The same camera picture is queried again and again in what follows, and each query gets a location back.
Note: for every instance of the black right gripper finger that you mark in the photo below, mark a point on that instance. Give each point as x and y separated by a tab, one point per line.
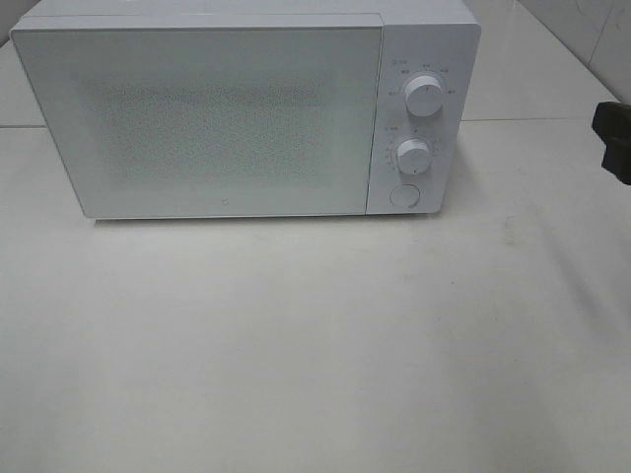
611	124

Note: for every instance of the white microwave knob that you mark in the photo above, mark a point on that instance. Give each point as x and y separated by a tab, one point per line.
423	94
413	157

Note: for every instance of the round white door button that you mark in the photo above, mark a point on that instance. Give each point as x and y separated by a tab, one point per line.
405	196

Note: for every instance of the white microwave door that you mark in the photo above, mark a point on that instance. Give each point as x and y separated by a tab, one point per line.
204	123

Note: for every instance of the white microwave oven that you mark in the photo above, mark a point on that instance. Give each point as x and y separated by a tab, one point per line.
437	37

